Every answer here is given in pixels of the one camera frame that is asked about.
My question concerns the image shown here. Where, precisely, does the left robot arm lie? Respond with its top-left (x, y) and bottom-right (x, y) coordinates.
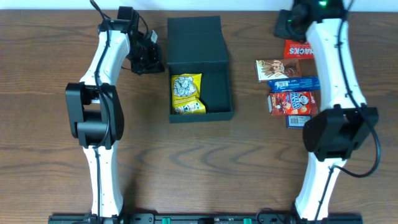
top-left (65, 1), bottom-right (165, 223)

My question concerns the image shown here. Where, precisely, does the brown Pocky snack box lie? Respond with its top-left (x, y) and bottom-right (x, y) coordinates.
top-left (256, 59), bottom-right (302, 82)

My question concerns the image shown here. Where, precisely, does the black gift box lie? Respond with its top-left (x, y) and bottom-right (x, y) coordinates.
top-left (167, 16), bottom-right (233, 123)

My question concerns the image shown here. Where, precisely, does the blue cookie wrapper pack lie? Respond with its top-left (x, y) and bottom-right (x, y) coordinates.
top-left (267, 77), bottom-right (320, 93)

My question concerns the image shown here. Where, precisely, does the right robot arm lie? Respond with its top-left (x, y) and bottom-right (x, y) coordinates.
top-left (272, 0), bottom-right (381, 223)

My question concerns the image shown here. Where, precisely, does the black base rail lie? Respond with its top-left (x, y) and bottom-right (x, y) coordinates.
top-left (46, 213), bottom-right (363, 224)

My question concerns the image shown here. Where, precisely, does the red Hacks candy bag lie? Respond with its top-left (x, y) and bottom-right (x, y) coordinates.
top-left (284, 40), bottom-right (314, 59)

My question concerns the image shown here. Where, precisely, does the red Hello Panda box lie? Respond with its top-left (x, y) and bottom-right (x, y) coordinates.
top-left (267, 91), bottom-right (318, 116)

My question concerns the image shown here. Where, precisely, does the yellow Hacks candy bag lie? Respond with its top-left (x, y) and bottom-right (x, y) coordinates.
top-left (170, 73), bottom-right (206, 114)

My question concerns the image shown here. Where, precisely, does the small dark blue box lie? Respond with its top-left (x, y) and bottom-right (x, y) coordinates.
top-left (285, 115), bottom-right (312, 129)

